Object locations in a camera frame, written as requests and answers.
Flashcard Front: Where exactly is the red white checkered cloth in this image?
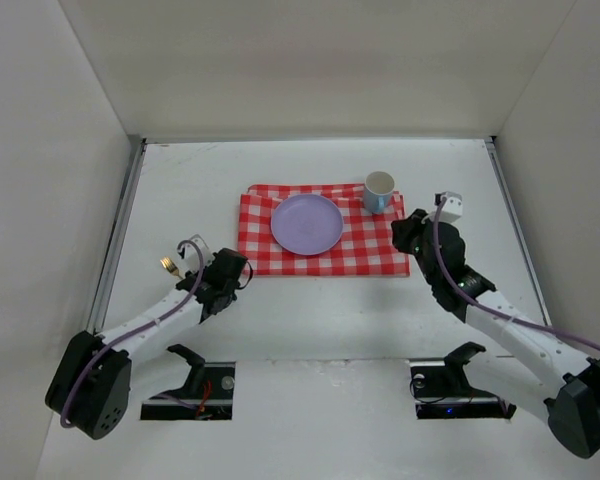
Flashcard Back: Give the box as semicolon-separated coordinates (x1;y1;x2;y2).
237;183;410;276

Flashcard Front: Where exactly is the blue white ceramic mug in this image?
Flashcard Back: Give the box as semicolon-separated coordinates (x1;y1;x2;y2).
363;171;395;215

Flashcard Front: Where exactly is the lilac plastic plate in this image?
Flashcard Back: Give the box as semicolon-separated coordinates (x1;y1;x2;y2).
270;194;344;256

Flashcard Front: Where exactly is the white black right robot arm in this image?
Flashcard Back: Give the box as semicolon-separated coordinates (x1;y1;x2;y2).
391;209;600;459

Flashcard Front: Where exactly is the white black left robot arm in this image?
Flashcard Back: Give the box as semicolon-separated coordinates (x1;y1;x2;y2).
45;240;253;440

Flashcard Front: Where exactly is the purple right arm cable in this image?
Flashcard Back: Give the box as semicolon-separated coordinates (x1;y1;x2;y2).
432;195;600;449

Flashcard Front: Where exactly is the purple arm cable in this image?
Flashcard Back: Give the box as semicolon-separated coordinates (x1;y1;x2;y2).
59;239;205;429
432;195;600;449

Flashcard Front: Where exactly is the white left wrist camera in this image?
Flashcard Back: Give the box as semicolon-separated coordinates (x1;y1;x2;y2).
176;234;214;273

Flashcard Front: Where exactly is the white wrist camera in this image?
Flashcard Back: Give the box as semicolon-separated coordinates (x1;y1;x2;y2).
176;234;214;273
434;191;463;224

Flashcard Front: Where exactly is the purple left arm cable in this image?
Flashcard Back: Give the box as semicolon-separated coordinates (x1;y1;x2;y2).
59;239;205;429

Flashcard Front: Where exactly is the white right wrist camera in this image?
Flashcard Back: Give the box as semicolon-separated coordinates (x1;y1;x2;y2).
434;191;463;224

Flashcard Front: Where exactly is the black handled gold fork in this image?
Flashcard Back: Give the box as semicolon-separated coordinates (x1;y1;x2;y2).
160;257;184;280

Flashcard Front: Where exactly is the right aluminium table rail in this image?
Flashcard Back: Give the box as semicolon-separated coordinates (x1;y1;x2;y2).
484;136;552;326

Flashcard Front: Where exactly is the aluminium table rail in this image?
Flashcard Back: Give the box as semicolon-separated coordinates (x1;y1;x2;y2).
484;136;552;326
79;135;146;333

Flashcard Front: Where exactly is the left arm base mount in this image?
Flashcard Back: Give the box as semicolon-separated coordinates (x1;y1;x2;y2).
139;344;236;422

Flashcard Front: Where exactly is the left aluminium table rail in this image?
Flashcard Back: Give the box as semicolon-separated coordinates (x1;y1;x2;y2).
79;135;146;333

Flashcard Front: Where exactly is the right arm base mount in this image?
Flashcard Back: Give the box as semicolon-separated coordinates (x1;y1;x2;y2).
409;342;517;420

